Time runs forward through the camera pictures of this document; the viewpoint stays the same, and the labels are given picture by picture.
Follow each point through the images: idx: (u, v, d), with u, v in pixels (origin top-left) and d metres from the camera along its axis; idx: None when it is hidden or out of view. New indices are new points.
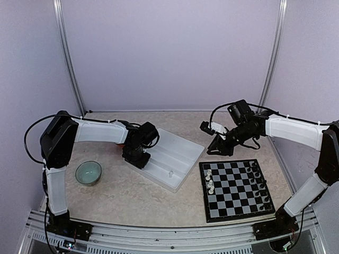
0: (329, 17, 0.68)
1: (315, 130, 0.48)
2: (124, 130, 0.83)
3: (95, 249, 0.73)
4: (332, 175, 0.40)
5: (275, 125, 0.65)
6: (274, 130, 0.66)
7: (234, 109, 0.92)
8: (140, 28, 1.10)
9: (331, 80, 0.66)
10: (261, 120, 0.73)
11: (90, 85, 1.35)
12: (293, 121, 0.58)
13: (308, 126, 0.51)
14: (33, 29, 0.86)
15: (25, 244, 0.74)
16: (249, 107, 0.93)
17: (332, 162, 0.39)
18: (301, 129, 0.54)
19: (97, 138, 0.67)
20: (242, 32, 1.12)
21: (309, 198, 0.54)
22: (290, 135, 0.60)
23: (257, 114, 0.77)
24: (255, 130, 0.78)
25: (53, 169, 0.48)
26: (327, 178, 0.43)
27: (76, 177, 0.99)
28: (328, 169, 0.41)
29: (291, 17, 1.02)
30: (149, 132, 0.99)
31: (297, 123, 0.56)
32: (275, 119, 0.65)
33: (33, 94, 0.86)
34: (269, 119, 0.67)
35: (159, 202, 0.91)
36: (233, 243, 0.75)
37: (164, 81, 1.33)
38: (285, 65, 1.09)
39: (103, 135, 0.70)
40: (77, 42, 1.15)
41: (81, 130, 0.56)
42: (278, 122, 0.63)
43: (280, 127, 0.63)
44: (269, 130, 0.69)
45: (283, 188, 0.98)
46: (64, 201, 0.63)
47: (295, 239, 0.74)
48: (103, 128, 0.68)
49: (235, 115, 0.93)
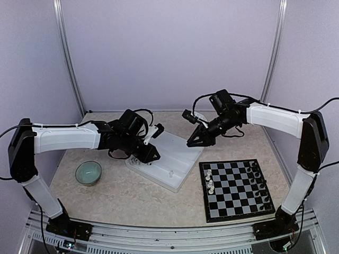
0: (328, 17, 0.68)
1: (295, 118, 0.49)
2: (98, 134, 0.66)
3: (95, 249, 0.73)
4: (313, 162, 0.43)
5: (257, 112, 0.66)
6: (256, 118, 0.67)
7: (216, 99, 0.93)
8: (140, 28, 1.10)
9: (331, 79, 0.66)
10: (242, 108, 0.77)
11: (91, 86, 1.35)
12: (274, 110, 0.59)
13: (289, 115, 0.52)
14: (34, 29, 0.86)
15: (25, 244, 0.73)
16: (230, 96, 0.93)
17: (310, 147, 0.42)
18: (282, 117, 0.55)
19: (65, 145, 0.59)
20: (242, 32, 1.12)
21: (301, 192, 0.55)
22: (270, 123, 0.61)
23: (238, 102, 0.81)
24: (236, 118, 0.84)
25: (25, 181, 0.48)
26: (308, 165, 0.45)
27: (76, 177, 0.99)
28: (309, 156, 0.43)
29: (290, 16, 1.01)
30: (130, 120, 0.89)
31: (278, 112, 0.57)
32: (258, 108, 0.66)
33: (33, 94, 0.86)
34: (251, 108, 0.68)
35: (159, 202, 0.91)
36: (233, 243, 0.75)
37: (165, 80, 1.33)
38: (285, 65, 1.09)
39: (71, 143, 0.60)
40: (77, 42, 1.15)
41: (41, 141, 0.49)
42: (260, 110, 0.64)
43: (262, 115, 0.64)
44: (251, 119, 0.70)
45: (283, 188, 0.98)
46: (56, 202, 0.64)
47: (295, 239, 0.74)
48: (70, 136, 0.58)
49: (217, 105, 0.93)
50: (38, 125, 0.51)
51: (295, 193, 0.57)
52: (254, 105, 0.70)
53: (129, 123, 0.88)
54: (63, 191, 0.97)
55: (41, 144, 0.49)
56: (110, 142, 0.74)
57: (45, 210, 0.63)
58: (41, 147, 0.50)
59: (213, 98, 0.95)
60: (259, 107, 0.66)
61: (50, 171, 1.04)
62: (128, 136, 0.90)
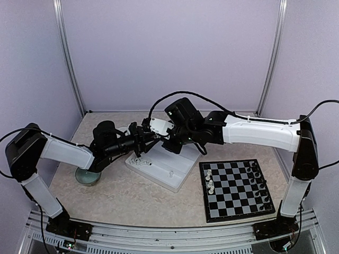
0: (329, 18, 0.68)
1: (287, 133, 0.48)
2: (91, 156, 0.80)
3: (95, 249, 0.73)
4: (311, 172, 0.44)
5: (235, 130, 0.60)
6: (234, 135, 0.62)
7: (178, 111, 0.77)
8: (140, 29, 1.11)
9: (331, 79, 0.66)
10: (216, 127, 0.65)
11: (90, 85, 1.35)
12: (257, 126, 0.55)
13: (278, 129, 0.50)
14: (34, 29, 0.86)
15: (25, 244, 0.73)
16: (193, 107, 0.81)
17: (305, 160, 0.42)
18: (269, 132, 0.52)
19: (63, 159, 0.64)
20: (242, 31, 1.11)
21: (301, 194, 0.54)
22: (255, 139, 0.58)
23: (208, 120, 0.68)
24: (208, 138, 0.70)
25: (25, 181, 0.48)
26: (304, 175, 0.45)
27: (77, 177, 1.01)
28: (304, 168, 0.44)
29: (290, 16, 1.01)
30: (98, 137, 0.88)
31: (264, 127, 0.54)
32: (236, 125, 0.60)
33: (33, 93, 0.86)
34: (229, 126, 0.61)
35: (159, 202, 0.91)
36: (233, 243, 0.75)
37: (165, 80, 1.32)
38: (285, 65, 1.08)
39: (69, 158, 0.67)
40: (76, 42, 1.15)
41: (48, 146, 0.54)
42: (239, 127, 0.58)
43: (245, 132, 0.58)
44: (229, 137, 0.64)
45: (283, 188, 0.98)
46: (56, 204, 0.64)
47: (295, 239, 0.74)
48: (70, 148, 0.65)
49: (179, 118, 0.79)
50: (48, 134, 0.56)
51: (295, 197, 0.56)
52: (229, 120, 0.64)
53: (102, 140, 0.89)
54: (63, 191, 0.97)
55: (47, 150, 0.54)
56: (100, 167, 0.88)
57: (45, 210, 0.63)
58: (45, 153, 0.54)
59: (172, 109, 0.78)
60: (237, 123, 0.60)
61: (50, 170, 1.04)
62: (112, 144, 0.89)
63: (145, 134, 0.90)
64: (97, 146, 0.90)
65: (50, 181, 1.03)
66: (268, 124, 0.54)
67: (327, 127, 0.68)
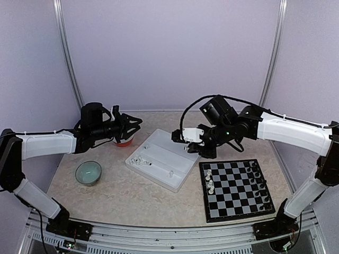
0: (329, 18, 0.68)
1: (320, 135, 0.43)
2: (74, 139, 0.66)
3: (95, 248, 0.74)
4: (336, 177, 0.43)
5: (270, 128, 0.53)
6: (268, 133, 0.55)
7: (211, 109, 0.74)
8: (140, 29, 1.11)
9: (332, 78, 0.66)
10: (252, 123, 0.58)
11: (90, 85, 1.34)
12: (293, 124, 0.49)
13: (312, 130, 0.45)
14: (34, 30, 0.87)
15: (25, 244, 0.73)
16: (227, 103, 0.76)
17: (332, 165, 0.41)
18: (301, 132, 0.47)
19: (45, 152, 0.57)
20: (242, 32, 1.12)
21: (311, 198, 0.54)
22: (288, 139, 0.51)
23: (244, 114, 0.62)
24: (244, 133, 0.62)
25: (16, 190, 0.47)
26: (327, 180, 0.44)
27: (76, 177, 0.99)
28: (329, 172, 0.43)
29: (291, 16, 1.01)
30: (85, 114, 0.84)
31: (301, 127, 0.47)
32: (272, 122, 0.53)
33: (33, 93, 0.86)
34: (264, 122, 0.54)
35: (159, 202, 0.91)
36: (233, 243, 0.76)
37: (165, 80, 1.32)
38: (285, 65, 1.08)
39: (51, 151, 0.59)
40: (76, 42, 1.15)
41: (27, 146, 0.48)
42: (275, 125, 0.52)
43: (279, 129, 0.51)
44: (262, 134, 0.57)
45: (283, 188, 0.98)
46: (53, 203, 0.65)
47: (295, 239, 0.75)
48: (49, 141, 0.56)
49: (213, 116, 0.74)
50: (20, 133, 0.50)
51: (304, 199, 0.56)
52: (265, 116, 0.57)
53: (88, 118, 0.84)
54: (63, 191, 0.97)
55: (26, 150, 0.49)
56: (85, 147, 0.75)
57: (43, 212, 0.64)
58: (25, 155, 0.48)
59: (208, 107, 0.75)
60: (273, 120, 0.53)
61: (50, 170, 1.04)
62: (97, 126, 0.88)
63: (131, 123, 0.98)
64: (82, 128, 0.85)
65: (50, 180, 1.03)
66: (305, 125, 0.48)
67: None
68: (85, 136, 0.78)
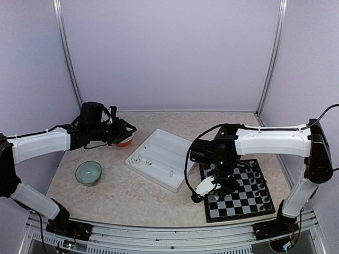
0: (329, 18, 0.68)
1: (299, 138, 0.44)
2: (69, 136, 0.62)
3: (95, 249, 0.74)
4: (326, 175, 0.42)
5: (249, 143, 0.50)
6: (249, 148, 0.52)
7: (194, 153, 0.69)
8: (140, 29, 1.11)
9: (332, 78, 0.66)
10: (230, 142, 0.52)
11: (90, 85, 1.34)
12: (269, 135, 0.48)
13: (290, 136, 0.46)
14: (34, 30, 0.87)
15: (25, 244, 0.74)
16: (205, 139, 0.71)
17: (320, 164, 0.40)
18: (279, 141, 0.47)
19: (39, 152, 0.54)
20: (242, 32, 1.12)
21: (305, 195, 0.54)
22: (268, 149, 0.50)
23: (218, 135, 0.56)
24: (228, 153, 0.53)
25: (13, 194, 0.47)
26: (319, 179, 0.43)
27: (76, 177, 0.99)
28: (319, 172, 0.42)
29: (290, 16, 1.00)
30: (88, 111, 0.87)
31: (276, 135, 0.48)
32: (248, 137, 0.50)
33: (33, 93, 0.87)
34: (240, 138, 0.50)
35: (159, 202, 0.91)
36: (233, 243, 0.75)
37: (164, 80, 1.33)
38: (285, 65, 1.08)
39: (48, 149, 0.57)
40: (76, 41, 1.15)
41: (18, 150, 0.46)
42: (253, 139, 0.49)
43: (257, 143, 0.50)
44: (242, 151, 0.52)
45: (283, 188, 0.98)
46: (52, 203, 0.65)
47: (295, 239, 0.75)
48: (42, 140, 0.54)
49: (201, 157, 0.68)
50: (10, 136, 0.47)
51: (299, 198, 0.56)
52: (240, 133, 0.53)
53: (88, 115, 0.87)
54: (63, 191, 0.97)
55: (19, 153, 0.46)
56: (82, 142, 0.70)
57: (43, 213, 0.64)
58: (18, 158, 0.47)
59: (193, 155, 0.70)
60: (248, 134, 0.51)
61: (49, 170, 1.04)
62: (95, 126, 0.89)
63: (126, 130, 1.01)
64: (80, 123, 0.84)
65: (50, 180, 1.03)
66: (279, 131, 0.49)
67: (328, 127, 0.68)
68: (81, 132, 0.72)
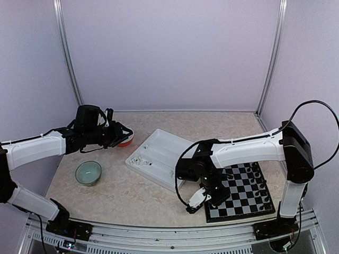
0: (329, 18, 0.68)
1: (270, 145, 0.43)
2: (64, 139, 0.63)
3: (95, 249, 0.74)
4: (308, 173, 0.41)
5: (224, 156, 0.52)
6: (224, 161, 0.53)
7: None
8: (140, 29, 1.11)
9: (332, 79, 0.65)
10: (206, 157, 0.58)
11: (90, 85, 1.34)
12: (241, 145, 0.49)
13: (261, 143, 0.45)
14: (34, 30, 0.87)
15: (25, 244, 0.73)
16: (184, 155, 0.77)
17: (299, 164, 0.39)
18: (251, 149, 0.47)
19: (35, 157, 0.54)
20: (242, 32, 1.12)
21: (297, 196, 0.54)
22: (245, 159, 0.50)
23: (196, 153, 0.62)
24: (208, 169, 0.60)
25: (10, 199, 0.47)
26: (302, 178, 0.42)
27: (76, 177, 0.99)
28: (300, 172, 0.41)
29: (290, 17, 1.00)
30: (84, 115, 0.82)
31: (248, 144, 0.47)
32: (222, 151, 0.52)
33: (33, 93, 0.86)
34: (214, 153, 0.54)
35: (159, 202, 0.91)
36: (233, 243, 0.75)
37: (164, 80, 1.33)
38: (285, 65, 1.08)
39: (44, 153, 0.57)
40: (76, 41, 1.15)
41: (12, 156, 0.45)
42: (226, 152, 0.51)
43: (230, 155, 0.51)
44: (220, 163, 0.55)
45: (282, 188, 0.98)
46: (50, 205, 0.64)
47: (295, 239, 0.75)
48: (37, 145, 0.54)
49: None
50: (5, 142, 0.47)
51: (292, 199, 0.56)
52: (215, 147, 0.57)
53: (85, 118, 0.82)
54: (63, 191, 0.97)
55: (14, 160, 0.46)
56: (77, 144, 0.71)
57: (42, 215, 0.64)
58: (14, 164, 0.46)
59: None
60: (222, 148, 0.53)
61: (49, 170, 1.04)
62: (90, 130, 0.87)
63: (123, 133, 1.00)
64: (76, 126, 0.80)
65: (50, 181, 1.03)
66: (252, 139, 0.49)
67: (327, 127, 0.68)
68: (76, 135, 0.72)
